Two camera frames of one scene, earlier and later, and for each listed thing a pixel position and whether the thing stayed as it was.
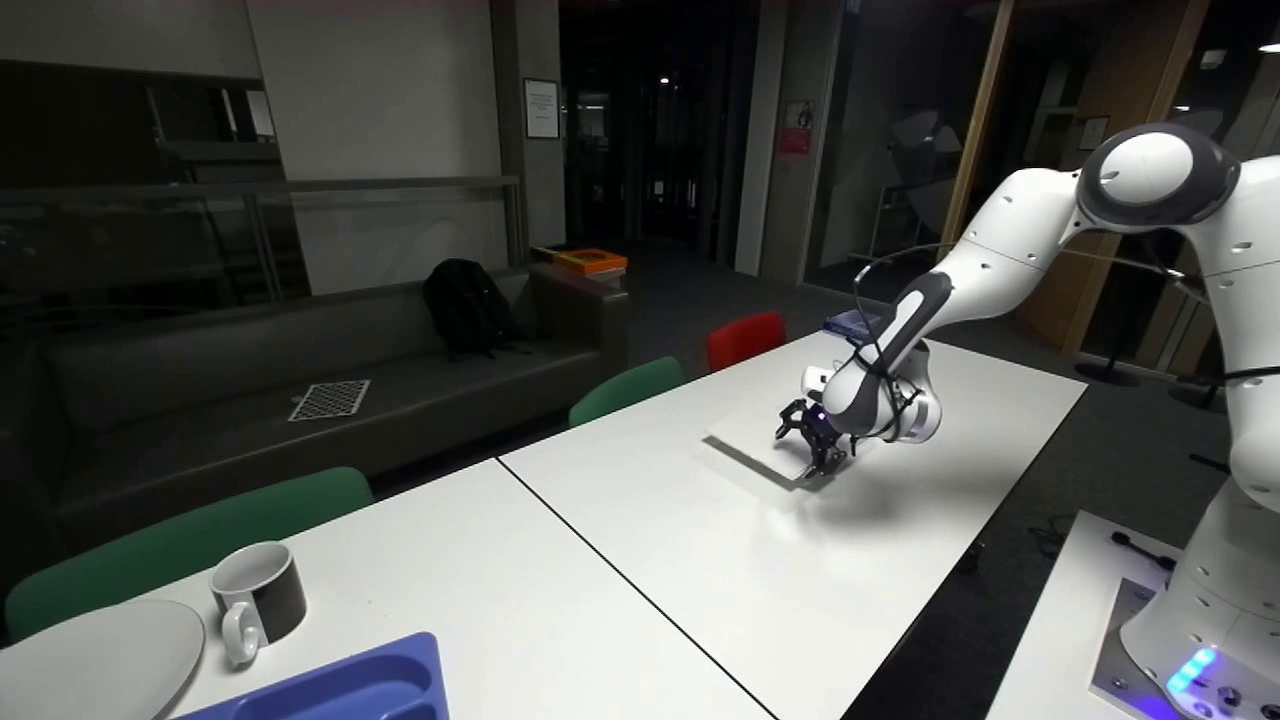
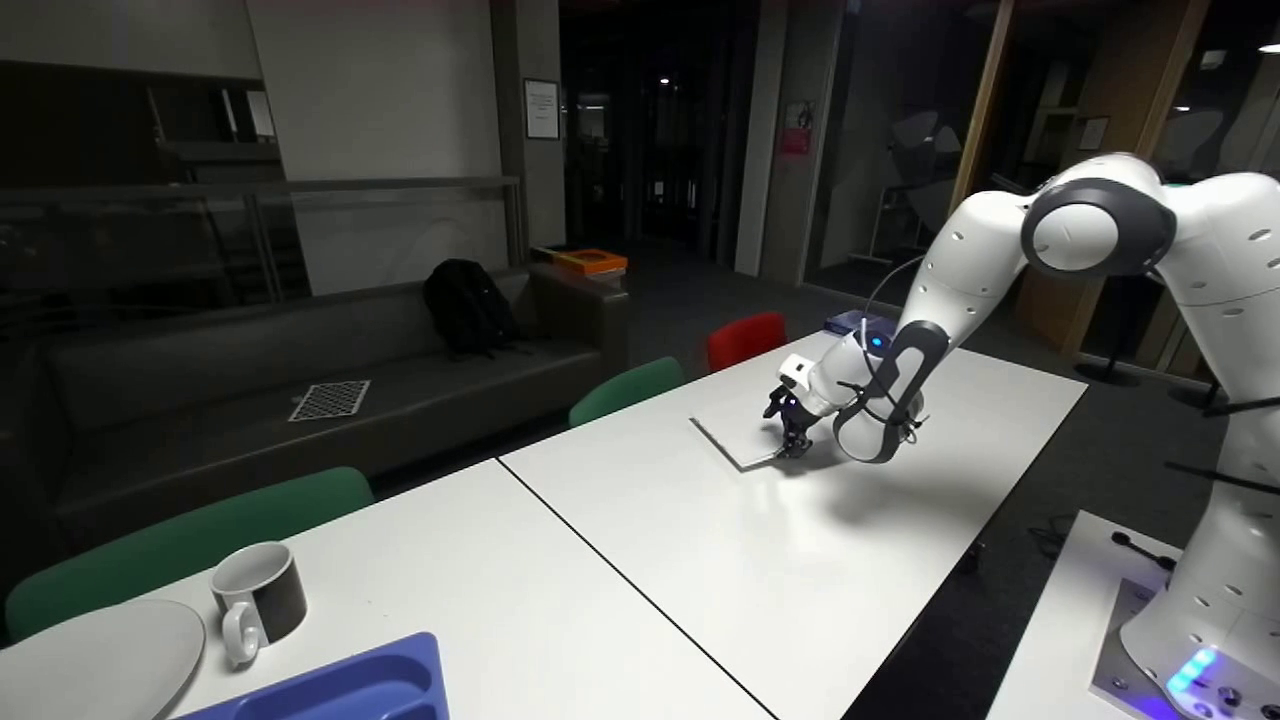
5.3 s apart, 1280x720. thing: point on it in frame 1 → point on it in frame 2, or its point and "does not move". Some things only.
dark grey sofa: (112, 416) does not move
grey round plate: (112, 666) does not move
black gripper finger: (794, 416) → (782, 400)
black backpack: (470, 315) does not move
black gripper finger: (827, 446) → (794, 433)
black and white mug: (257, 596) does not move
